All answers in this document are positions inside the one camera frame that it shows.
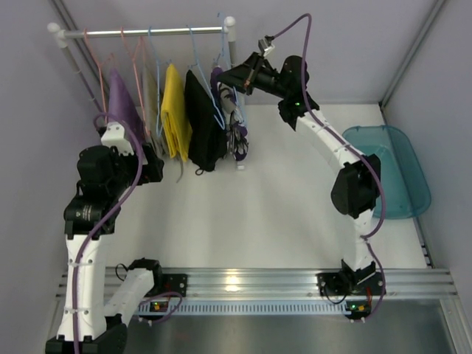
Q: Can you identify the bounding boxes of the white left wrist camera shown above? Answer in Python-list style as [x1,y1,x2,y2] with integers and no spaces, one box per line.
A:
[100,122,134,156]

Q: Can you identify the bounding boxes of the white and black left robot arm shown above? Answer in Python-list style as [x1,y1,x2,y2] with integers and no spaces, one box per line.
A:
[45,143,164,353]

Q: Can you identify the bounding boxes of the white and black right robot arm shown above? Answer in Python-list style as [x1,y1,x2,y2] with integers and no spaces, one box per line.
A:
[215,52,385,297]

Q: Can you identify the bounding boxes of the yellow trousers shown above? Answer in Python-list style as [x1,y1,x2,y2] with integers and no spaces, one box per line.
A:
[161,64,192,162]

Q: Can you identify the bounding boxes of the teal plastic bin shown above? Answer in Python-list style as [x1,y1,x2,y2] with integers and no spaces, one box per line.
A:
[343,125,431,220]

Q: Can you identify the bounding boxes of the black trousers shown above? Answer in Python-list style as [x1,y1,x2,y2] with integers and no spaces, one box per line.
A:
[184,70,226,172]

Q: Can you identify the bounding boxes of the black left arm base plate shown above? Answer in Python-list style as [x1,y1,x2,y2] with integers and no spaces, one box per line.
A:
[145,273,187,297]

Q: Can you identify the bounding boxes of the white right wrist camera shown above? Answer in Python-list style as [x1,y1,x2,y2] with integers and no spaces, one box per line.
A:
[257,35,274,58]

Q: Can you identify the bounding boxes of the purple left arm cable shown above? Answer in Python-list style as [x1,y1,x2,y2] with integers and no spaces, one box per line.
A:
[72,112,184,354]

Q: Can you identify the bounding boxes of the purple camouflage trousers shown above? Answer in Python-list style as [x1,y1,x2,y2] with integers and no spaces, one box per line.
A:
[210,64,249,169]

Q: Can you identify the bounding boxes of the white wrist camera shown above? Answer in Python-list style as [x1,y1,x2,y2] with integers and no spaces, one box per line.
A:
[100,122,134,156]
[257,35,274,58]

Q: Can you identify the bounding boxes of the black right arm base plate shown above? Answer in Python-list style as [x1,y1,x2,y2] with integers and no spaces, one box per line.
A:
[317,271,385,298]

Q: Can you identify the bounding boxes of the pink wire hanger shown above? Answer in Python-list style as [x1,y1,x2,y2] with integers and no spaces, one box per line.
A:
[119,27,150,138]
[83,28,116,126]

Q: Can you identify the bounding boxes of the white and metal clothes rack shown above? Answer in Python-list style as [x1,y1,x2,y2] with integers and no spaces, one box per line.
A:
[46,15,247,171]

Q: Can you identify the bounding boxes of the grey trousers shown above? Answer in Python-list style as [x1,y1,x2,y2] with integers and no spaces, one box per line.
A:
[142,69,184,173]

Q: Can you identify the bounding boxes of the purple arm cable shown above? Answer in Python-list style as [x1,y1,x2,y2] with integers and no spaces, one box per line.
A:
[72,112,184,354]
[272,13,387,322]

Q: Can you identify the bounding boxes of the aluminium mounting rail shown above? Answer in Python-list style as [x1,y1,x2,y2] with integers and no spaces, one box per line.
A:
[57,267,458,322]

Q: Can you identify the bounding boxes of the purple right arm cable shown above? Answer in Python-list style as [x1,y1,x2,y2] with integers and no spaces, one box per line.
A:
[272,13,387,322]

